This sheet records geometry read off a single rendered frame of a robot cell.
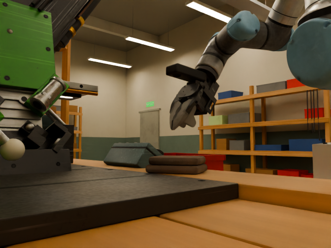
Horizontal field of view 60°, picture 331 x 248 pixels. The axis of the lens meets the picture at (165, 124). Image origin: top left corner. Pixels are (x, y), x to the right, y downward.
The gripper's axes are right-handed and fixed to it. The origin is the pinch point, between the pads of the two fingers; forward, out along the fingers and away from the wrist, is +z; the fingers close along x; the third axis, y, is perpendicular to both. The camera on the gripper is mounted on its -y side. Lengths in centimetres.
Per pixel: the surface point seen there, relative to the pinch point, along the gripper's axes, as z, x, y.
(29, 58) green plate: 7.2, 11.6, -33.7
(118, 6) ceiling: -488, 572, 71
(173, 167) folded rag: 16.6, -17.0, -7.3
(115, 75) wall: -508, 872, 270
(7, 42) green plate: 7.6, 12.3, -38.8
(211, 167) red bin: -1.8, 4.7, 24.3
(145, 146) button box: 10.9, -2.4, -5.3
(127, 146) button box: 10.8, 4.7, -5.3
